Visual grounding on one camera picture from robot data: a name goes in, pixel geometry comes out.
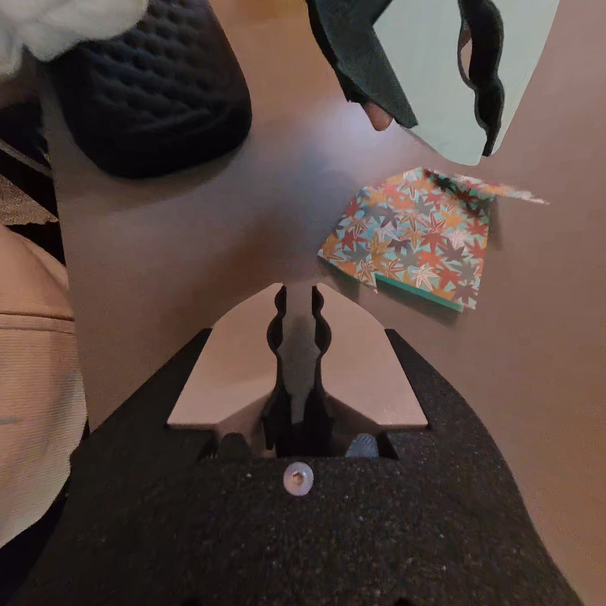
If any black textured armrest pad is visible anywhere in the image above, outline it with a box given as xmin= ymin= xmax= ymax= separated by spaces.
xmin=47 ymin=0 xmax=254 ymax=181

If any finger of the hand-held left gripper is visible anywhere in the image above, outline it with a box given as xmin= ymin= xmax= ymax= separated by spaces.
xmin=483 ymin=0 xmax=562 ymax=159
xmin=373 ymin=0 xmax=493 ymax=167

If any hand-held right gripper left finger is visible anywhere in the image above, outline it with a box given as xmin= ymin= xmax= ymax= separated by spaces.
xmin=166 ymin=283 xmax=288 ymax=432

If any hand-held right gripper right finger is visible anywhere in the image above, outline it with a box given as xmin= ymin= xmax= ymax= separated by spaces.
xmin=310 ymin=283 xmax=430 ymax=432

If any maple leaf origami paper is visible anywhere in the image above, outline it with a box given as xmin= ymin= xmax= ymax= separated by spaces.
xmin=317 ymin=166 xmax=550 ymax=314

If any person's light jacket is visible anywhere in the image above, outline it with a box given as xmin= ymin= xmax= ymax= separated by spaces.
xmin=0 ymin=0 xmax=152 ymax=552

